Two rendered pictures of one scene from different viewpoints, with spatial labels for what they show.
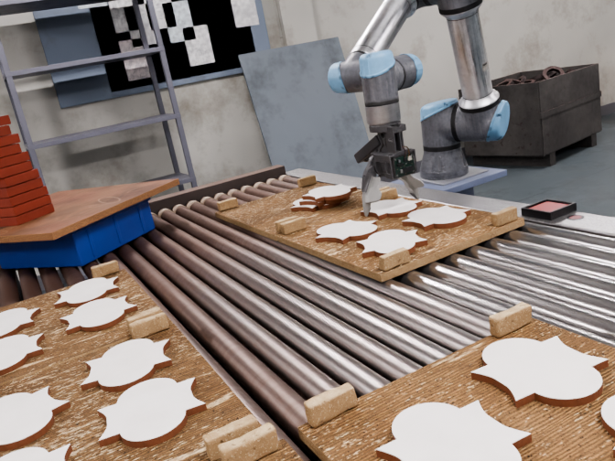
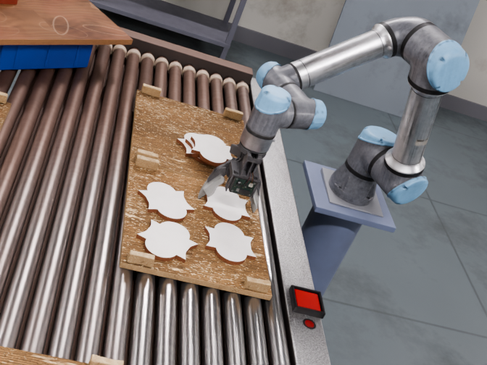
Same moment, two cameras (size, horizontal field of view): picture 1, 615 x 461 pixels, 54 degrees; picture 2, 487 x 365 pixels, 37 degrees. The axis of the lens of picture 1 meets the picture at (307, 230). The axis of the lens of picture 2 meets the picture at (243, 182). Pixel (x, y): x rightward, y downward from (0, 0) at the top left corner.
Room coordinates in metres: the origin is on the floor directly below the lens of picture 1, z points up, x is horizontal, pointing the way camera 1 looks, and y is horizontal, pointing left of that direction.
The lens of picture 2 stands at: (-0.20, -0.47, 1.93)
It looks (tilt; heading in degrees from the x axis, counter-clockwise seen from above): 30 degrees down; 9
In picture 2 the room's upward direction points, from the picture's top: 23 degrees clockwise
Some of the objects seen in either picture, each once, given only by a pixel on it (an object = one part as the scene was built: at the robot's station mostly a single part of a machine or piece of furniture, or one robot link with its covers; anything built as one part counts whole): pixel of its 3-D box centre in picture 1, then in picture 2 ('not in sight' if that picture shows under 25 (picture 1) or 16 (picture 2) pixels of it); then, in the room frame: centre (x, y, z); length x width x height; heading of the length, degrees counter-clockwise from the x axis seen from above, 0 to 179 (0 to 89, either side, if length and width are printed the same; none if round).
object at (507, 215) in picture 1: (504, 216); (256, 284); (1.12, -0.38, 0.95); 0.06 x 0.02 x 0.03; 116
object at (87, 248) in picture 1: (76, 231); (24, 30); (1.66, 0.63, 0.97); 0.31 x 0.31 x 0.10; 63
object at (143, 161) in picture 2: (293, 225); (146, 162); (1.35, 0.03, 0.95); 0.06 x 0.02 x 0.03; 116
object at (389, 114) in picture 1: (384, 113); (257, 139); (1.35, -0.22, 1.16); 0.08 x 0.08 x 0.05
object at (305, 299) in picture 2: (548, 209); (306, 301); (1.19, -0.50, 0.92); 0.06 x 0.06 x 0.01; 25
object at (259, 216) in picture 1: (299, 207); (191, 139); (1.61, 0.01, 0.93); 0.41 x 0.35 x 0.02; 26
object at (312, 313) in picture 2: (548, 209); (306, 301); (1.19, -0.50, 0.92); 0.08 x 0.08 x 0.02; 25
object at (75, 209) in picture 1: (56, 210); (22, 2); (1.70, 0.68, 1.03); 0.50 x 0.50 x 0.02; 63
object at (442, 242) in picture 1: (391, 230); (195, 226); (1.24, -0.18, 0.93); 0.41 x 0.35 x 0.02; 26
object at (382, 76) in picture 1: (379, 78); (269, 111); (1.35, -0.22, 1.24); 0.09 x 0.08 x 0.11; 141
